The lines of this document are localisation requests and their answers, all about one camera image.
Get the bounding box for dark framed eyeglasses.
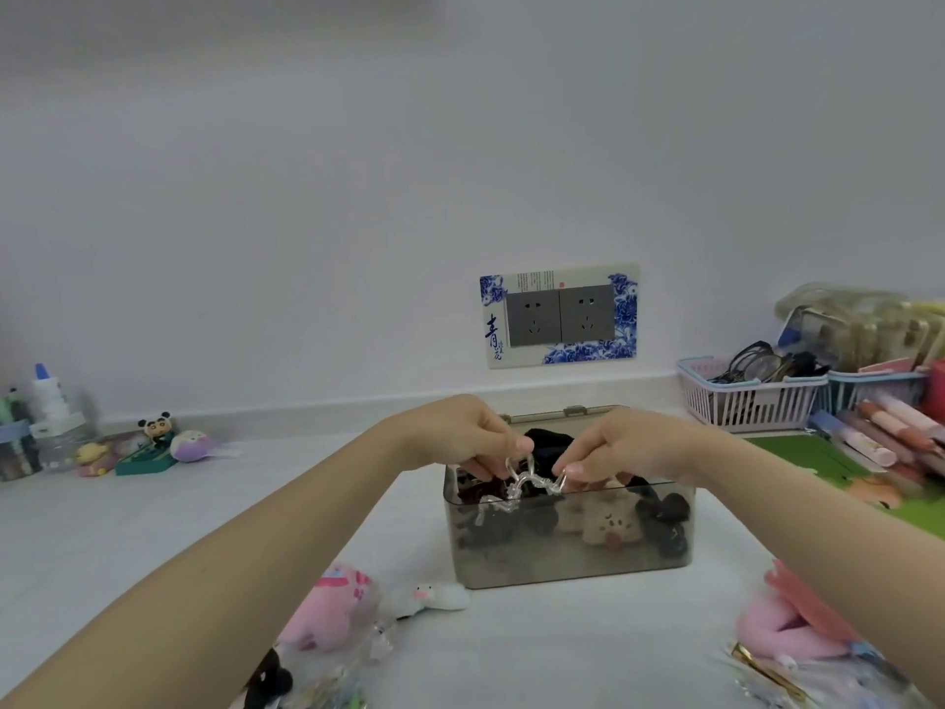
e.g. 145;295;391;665
712;340;832;385

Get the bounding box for person's right forearm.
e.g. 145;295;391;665
690;434;945;706

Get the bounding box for person's left forearm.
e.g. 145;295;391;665
0;419;414;709

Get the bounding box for beige bear plush clip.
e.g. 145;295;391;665
554;479;650;552

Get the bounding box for green desk mat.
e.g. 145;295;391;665
741;431;945;544

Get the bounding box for small yellow figurine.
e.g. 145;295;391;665
76;442;116;479

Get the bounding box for blue floral socket frame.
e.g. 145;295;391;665
477;263;641;371

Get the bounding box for person's right hand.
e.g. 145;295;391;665
553;407;715;489

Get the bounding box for clear pen holder cup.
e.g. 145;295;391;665
0;417;43;483

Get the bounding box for pink plastic basket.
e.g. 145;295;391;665
676;354;832;435

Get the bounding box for purple white plush ball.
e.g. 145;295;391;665
169;428;222;465

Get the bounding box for black fabric bow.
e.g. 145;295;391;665
522;426;579;470

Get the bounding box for grey wall socket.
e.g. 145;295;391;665
558;284;618;343
505;289;562;348

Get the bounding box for white bottle with blue cap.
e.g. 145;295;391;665
29;362;74;429

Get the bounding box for clear plastic bottle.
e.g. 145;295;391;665
32;405;98;472

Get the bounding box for white fluffy plush clip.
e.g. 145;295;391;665
389;580;473;622

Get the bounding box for blue plastic basket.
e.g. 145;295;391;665
826;368;931;416

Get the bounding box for clear wavy hair claw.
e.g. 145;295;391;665
472;451;571;537

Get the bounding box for panda figurine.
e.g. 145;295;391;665
137;411;178;448

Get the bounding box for pile of small hair clips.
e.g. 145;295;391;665
291;619;404;709

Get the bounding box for transparent grey storage box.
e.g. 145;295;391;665
442;404;698;592

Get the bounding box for pink beaver plush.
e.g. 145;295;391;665
736;558;866;664

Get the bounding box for person's left hand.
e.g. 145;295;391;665
386;394;534;484

